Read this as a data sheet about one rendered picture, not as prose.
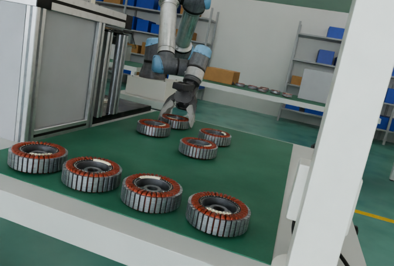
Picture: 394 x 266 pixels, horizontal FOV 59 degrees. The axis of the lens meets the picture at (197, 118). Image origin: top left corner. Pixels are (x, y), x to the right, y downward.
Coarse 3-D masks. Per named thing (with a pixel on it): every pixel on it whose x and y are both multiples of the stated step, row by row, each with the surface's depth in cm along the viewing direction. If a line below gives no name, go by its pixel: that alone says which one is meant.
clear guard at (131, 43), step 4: (108, 28) 125; (116, 32) 143; (120, 32) 142; (124, 32) 135; (128, 32) 138; (128, 36) 143; (132, 36) 142; (128, 40) 145; (132, 40) 144; (128, 44) 146; (132, 44) 146
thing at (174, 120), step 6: (162, 114) 132; (168, 114) 134; (174, 114) 136; (162, 120) 128; (168, 120) 127; (174, 120) 127; (180, 120) 128; (186, 120) 129; (174, 126) 127; (180, 126) 127; (186, 126) 129
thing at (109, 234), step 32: (0, 192) 60; (32, 192) 61; (288, 192) 85; (32, 224) 58; (64, 224) 56; (96, 224) 55; (128, 224) 56; (288, 224) 67; (352, 224) 73; (128, 256) 53; (160, 256) 52; (192, 256) 51; (224, 256) 52; (352, 256) 60
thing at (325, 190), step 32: (256, 0) 76; (288, 0) 69; (320, 0) 64; (352, 0) 46; (384, 0) 40; (352, 32) 42; (384, 32) 41; (352, 64) 42; (384, 64) 41; (352, 96) 43; (384, 96) 42; (320, 128) 48; (352, 128) 43; (320, 160) 45; (352, 160) 44; (320, 192) 45; (352, 192) 44; (320, 224) 46; (288, 256) 49; (320, 256) 46
